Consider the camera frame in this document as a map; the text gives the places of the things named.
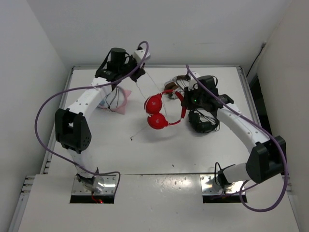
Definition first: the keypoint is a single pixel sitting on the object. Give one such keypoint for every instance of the brown silver headphones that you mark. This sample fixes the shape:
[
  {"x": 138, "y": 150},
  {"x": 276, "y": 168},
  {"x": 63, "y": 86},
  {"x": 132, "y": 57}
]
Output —
[{"x": 177, "y": 83}]

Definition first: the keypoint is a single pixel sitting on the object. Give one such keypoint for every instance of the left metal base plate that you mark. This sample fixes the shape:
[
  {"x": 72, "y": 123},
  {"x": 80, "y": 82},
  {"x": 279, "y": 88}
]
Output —
[{"x": 106, "y": 184}]

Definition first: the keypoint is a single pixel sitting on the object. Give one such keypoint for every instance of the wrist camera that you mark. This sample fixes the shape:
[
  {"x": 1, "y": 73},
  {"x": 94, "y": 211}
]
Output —
[
  {"x": 192, "y": 83},
  {"x": 141, "y": 56}
]

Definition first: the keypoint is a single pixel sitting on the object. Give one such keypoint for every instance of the black headphones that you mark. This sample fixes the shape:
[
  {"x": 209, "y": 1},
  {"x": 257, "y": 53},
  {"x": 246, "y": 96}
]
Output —
[{"x": 201, "y": 123}]

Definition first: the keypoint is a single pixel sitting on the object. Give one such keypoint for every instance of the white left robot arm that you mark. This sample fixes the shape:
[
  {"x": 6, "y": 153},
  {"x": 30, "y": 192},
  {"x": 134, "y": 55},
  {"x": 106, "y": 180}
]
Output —
[{"x": 72, "y": 129}]

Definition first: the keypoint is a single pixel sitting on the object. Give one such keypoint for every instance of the red wireless headphones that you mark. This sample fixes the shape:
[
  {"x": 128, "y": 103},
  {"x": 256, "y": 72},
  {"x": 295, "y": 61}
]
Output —
[{"x": 153, "y": 106}]

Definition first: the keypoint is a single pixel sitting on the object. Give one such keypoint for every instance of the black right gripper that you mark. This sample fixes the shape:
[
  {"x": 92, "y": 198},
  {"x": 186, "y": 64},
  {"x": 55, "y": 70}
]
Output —
[{"x": 189, "y": 105}]

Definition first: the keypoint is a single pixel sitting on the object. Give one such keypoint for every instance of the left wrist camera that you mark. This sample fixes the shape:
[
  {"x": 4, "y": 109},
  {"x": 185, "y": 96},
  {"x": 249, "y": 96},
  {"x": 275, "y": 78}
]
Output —
[{"x": 141, "y": 56}]

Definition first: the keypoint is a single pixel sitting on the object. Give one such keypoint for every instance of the metal base plate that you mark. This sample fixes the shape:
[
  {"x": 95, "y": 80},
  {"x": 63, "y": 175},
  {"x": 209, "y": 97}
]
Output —
[
  {"x": 106, "y": 184},
  {"x": 210, "y": 188}
]

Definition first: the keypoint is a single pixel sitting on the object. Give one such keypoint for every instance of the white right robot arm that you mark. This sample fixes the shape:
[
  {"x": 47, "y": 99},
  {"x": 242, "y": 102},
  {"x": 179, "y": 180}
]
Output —
[{"x": 266, "y": 155}]

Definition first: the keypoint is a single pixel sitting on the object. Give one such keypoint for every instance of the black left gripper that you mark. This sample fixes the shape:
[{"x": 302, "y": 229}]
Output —
[{"x": 138, "y": 72}]

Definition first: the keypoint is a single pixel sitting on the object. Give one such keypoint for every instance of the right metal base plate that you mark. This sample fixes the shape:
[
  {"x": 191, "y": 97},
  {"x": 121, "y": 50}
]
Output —
[{"x": 210, "y": 188}]

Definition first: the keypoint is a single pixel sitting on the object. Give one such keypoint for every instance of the pink blue cat-ear headphones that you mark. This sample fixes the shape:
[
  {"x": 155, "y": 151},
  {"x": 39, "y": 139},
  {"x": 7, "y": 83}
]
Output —
[{"x": 116, "y": 101}]

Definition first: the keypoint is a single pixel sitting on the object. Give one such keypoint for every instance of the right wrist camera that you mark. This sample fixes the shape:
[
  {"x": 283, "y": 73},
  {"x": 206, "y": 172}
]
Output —
[{"x": 192, "y": 83}]

